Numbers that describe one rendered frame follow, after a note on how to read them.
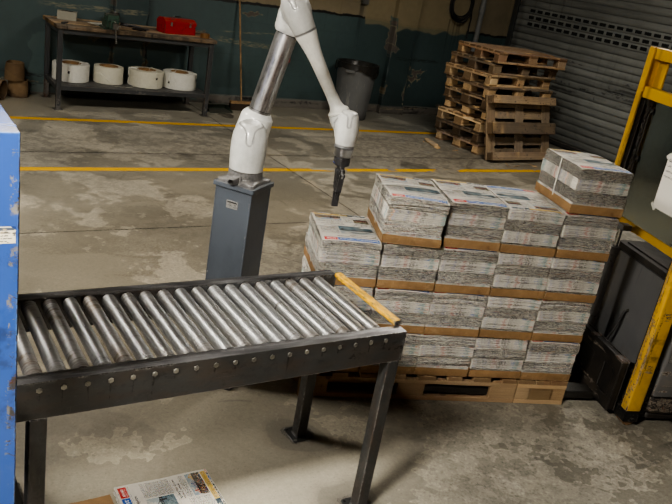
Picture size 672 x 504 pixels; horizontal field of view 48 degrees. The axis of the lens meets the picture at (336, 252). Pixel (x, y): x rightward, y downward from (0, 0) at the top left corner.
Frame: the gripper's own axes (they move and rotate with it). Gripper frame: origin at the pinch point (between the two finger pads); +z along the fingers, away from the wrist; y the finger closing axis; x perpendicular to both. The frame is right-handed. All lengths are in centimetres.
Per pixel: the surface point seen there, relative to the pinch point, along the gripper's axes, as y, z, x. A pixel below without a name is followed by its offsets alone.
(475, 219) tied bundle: -17, -2, -64
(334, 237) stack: -15.5, 13.6, 1.2
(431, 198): -15.9, -9.5, -40.7
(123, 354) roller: -124, 16, 87
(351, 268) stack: -18.2, 27.1, -8.6
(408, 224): -18.9, 3.0, -31.3
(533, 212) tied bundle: -18, -8, -92
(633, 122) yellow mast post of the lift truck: 33, -48, -164
